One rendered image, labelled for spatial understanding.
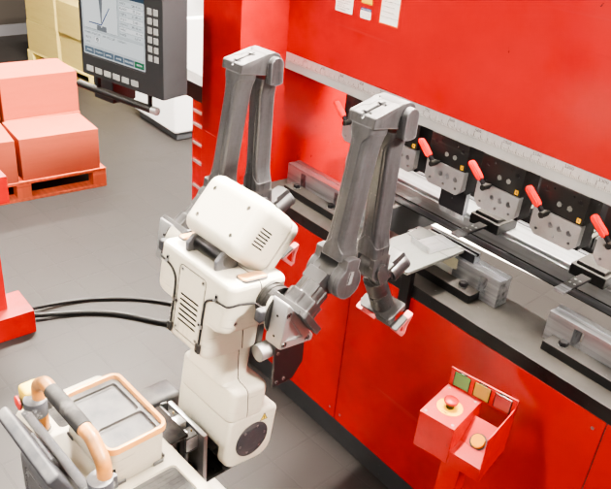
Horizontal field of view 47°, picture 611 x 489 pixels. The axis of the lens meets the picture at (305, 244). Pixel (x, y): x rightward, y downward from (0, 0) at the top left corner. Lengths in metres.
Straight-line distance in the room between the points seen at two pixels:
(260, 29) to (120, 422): 1.52
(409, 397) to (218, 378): 0.93
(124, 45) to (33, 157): 2.09
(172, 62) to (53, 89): 2.46
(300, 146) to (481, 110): 1.02
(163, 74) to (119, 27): 0.25
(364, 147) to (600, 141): 0.70
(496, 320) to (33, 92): 3.56
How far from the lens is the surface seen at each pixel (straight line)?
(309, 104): 2.90
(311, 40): 2.63
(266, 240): 1.58
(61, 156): 4.77
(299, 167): 2.82
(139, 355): 3.35
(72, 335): 3.52
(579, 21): 1.95
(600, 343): 2.12
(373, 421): 2.72
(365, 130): 1.47
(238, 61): 1.78
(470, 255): 2.30
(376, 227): 1.62
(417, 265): 2.17
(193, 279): 1.63
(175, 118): 5.62
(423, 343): 2.37
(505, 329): 2.20
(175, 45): 2.62
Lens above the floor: 2.06
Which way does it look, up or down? 29 degrees down
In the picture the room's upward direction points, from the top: 5 degrees clockwise
